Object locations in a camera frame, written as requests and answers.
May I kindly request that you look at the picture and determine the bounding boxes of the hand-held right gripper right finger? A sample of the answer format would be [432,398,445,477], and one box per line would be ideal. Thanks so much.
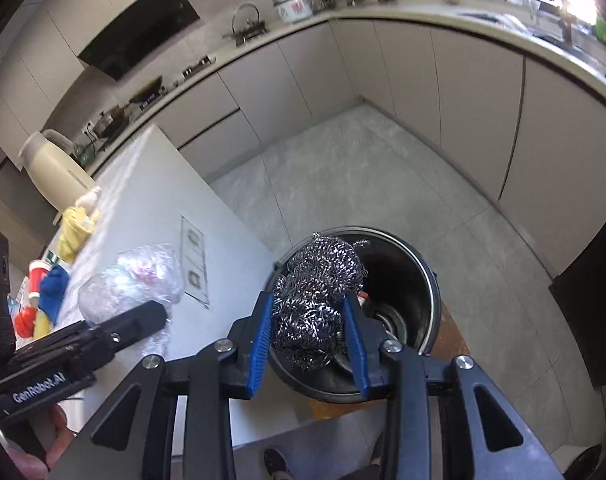
[340,292,566,480]

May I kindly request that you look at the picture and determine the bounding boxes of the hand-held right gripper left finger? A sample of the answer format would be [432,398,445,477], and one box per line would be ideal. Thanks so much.
[48,290,276,480]

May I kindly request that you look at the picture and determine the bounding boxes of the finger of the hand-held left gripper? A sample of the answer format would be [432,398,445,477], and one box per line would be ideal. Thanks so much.
[88,301,169,350]

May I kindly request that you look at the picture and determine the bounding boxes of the clear plastic bag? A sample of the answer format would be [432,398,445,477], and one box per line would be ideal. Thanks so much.
[77,243,185,331]

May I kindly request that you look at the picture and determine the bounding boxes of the steel wool scourer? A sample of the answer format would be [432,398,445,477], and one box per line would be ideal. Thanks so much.
[270,232,369,371]

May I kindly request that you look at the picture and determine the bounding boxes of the black plastic bucket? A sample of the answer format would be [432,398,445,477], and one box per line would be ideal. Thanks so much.
[263,225,441,405]

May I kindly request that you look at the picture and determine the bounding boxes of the person's left hand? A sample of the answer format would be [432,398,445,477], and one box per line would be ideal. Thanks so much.
[5,404,77,480]

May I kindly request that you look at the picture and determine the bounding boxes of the yellow sponge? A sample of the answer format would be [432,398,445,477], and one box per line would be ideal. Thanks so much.
[33,310,54,338]

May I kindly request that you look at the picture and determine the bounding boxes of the crumpled red packet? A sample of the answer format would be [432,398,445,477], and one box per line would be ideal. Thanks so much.
[14,307,38,338]

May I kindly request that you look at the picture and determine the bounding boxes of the checked white tablecloth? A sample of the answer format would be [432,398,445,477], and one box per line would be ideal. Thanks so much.
[5,180,184,396]

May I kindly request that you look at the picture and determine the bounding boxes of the blue cloth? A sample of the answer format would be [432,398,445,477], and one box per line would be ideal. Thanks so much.
[39,265,70,323]

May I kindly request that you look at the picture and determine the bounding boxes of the small wooden stool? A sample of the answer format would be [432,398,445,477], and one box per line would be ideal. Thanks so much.
[310,305,471,421]

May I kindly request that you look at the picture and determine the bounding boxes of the red paper cup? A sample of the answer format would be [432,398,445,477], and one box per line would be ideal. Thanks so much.
[28,259,51,306]

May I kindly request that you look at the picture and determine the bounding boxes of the yellow cloth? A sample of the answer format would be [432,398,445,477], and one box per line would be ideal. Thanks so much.
[55,205,102,263]

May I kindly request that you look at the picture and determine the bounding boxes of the person's shoe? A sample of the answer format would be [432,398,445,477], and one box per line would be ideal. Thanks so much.
[563,442,604,480]
[263,447,295,480]

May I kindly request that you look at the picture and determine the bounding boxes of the white kitchen table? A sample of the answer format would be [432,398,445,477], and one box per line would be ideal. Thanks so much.
[95,125,284,448]

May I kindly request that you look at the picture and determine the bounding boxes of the cream thermos jug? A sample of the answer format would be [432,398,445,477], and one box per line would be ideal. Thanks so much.
[18,129,101,211]

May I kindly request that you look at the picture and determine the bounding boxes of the beige refrigerator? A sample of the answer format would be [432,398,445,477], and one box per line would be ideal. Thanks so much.
[0,160,58,256]

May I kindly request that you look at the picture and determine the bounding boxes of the black wok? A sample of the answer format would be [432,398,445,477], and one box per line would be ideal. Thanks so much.
[128,76,164,106]

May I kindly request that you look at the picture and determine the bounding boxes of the black built-in oven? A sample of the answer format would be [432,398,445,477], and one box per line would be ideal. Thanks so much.
[548,205,606,386]

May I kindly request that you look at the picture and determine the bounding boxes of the black gas stove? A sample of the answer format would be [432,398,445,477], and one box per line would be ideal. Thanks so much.
[133,55,216,111]

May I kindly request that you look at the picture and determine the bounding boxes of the beige lower cabinets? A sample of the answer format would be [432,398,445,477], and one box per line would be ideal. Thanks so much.
[178,17,606,281]

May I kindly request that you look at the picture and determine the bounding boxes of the beige cabinets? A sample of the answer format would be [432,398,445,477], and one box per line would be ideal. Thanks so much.
[178,17,606,281]
[0,0,234,126]

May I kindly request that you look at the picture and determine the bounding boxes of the black range hood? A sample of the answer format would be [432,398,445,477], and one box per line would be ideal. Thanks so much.
[78,0,201,81]

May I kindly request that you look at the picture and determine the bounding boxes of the beige upper cabinets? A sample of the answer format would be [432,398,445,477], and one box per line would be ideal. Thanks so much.
[0,0,234,126]

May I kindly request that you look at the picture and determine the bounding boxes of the pot with glass lid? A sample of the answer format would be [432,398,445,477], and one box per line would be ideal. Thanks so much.
[223,2,266,47]

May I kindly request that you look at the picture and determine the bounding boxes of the white rice cooker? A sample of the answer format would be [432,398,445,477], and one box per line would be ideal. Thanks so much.
[272,0,314,23]

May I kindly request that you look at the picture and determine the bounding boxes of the kitchen sink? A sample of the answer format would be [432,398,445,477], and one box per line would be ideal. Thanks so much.
[458,7,606,91]

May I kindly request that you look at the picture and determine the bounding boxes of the metal kitchen faucet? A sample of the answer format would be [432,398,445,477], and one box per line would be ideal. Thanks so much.
[558,0,576,43]

